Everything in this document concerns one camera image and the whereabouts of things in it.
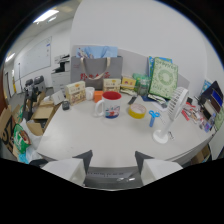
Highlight black office chair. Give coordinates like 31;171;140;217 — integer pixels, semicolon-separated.
32;75;47;98

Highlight green and white bag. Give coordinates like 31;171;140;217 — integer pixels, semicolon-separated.
12;123;32;155

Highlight yellow tape roll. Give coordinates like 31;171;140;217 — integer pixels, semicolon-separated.
128;103;147;120

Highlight whiteboard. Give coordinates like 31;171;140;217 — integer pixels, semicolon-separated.
15;35;53;81

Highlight brown printed cardboard box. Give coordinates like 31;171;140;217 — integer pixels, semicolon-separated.
0;105;19;158

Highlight dark small device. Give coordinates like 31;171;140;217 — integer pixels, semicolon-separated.
61;100;71;111

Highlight plain white cup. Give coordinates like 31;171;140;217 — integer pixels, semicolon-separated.
85;86;96;101

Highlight small yellow box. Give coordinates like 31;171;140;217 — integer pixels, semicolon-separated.
120;76;137;91

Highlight blue handled scissors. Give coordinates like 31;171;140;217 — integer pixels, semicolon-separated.
148;110;161;128

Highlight small orange box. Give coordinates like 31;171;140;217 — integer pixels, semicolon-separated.
93;90;105;103

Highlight large yellow printed box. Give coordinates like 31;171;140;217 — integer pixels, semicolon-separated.
65;80;87;106

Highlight green patterned book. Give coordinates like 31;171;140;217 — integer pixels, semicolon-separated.
148;58;180;100

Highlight blue screen tablet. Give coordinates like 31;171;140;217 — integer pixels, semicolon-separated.
199;80;224;116

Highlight yellow box with flowers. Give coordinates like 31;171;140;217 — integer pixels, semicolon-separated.
102;78;122;94

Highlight open cardboard box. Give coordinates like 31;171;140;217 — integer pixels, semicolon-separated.
25;98;63;137

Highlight white desk fan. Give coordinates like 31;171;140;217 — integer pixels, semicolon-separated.
152;86;190;145

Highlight office printer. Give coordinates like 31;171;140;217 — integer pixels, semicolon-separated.
50;53;72;96

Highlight grey paper shopping bag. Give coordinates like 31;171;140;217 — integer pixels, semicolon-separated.
69;55;124;91

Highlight black remote control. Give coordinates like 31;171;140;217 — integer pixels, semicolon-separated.
127;95;138;106

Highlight white mug with red interior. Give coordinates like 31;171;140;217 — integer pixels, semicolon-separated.
94;91;123;120

